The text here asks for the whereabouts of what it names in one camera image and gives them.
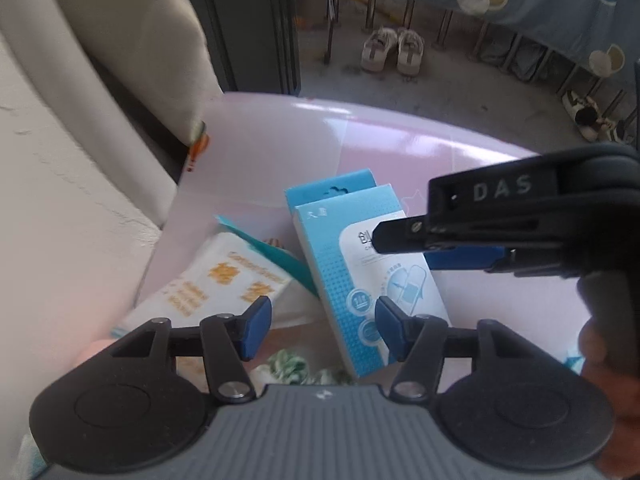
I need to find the pale sneaker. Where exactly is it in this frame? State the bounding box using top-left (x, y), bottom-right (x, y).
top-left (575, 110), bottom-right (626, 143)
top-left (561, 91), bottom-right (601, 126)

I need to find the beige fabric cover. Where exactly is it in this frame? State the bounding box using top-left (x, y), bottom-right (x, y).
top-left (40, 0), bottom-right (211, 171)

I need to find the blue bedsheet with circles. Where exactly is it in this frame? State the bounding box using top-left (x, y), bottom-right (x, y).
top-left (352, 0), bottom-right (640, 111)

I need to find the dark grey panel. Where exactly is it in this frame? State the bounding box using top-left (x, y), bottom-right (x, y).
top-left (175, 0), bottom-right (301, 97)

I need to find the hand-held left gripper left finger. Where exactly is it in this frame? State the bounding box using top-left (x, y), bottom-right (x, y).
top-left (112, 296), bottom-right (273, 406)

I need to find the person's right hand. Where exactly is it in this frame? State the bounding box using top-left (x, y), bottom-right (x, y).
top-left (580, 320), bottom-right (640, 480)

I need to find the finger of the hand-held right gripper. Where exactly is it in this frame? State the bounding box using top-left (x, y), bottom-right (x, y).
top-left (372, 216), bottom-right (431, 256)
top-left (425, 247), bottom-right (507, 272)

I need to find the blue and white carton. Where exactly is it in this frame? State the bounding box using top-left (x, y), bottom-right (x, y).
top-left (284, 170), bottom-right (453, 380)

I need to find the green and white scrunchie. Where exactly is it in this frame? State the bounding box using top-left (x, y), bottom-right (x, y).
top-left (250, 350), bottom-right (353, 386)

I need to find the white packet with orange print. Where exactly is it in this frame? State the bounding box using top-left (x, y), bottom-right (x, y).
top-left (120, 232), bottom-right (293, 341)

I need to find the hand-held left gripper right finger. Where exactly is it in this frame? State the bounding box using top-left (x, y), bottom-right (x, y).
top-left (375, 296), bottom-right (541, 406)

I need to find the teal card packet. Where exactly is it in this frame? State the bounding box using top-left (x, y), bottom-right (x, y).
top-left (214, 215), bottom-right (321, 298)

